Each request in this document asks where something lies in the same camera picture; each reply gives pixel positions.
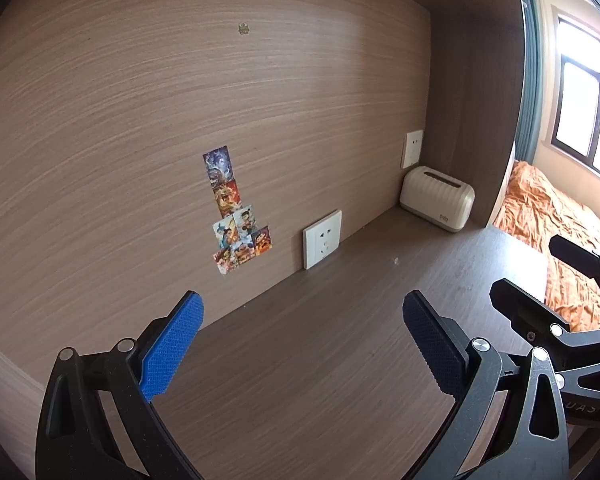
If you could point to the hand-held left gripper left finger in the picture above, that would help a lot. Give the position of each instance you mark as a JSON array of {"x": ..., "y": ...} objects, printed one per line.
[{"x": 172, "y": 345}]

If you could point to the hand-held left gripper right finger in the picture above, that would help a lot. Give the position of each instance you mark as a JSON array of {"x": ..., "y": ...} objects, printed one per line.
[{"x": 432, "y": 345}]

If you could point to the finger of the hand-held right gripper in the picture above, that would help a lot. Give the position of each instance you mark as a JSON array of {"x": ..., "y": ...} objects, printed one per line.
[
  {"x": 525, "y": 305},
  {"x": 587, "y": 260}
]

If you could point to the orange bed blanket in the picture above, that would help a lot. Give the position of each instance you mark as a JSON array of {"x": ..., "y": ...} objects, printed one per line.
[{"x": 540, "y": 210}]

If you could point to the cream ribbed tissue box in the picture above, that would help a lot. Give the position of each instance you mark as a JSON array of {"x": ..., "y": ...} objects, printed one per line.
[{"x": 437, "y": 200}]

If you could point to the dark-framed window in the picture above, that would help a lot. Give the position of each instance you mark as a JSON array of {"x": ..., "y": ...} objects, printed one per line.
[{"x": 577, "y": 105}]

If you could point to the cluster of cartoon stickers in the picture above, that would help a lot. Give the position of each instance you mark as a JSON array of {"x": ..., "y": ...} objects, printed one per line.
[{"x": 225, "y": 195}]

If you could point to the teal curtain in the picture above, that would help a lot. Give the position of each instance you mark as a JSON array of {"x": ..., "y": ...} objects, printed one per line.
[{"x": 527, "y": 85}]

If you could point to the white wall socket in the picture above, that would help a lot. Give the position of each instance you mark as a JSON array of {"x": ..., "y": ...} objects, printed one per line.
[
  {"x": 412, "y": 149},
  {"x": 322, "y": 240}
]

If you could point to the small round wall sticker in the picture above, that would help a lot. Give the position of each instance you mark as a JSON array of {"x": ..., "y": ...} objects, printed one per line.
[{"x": 242, "y": 29}]

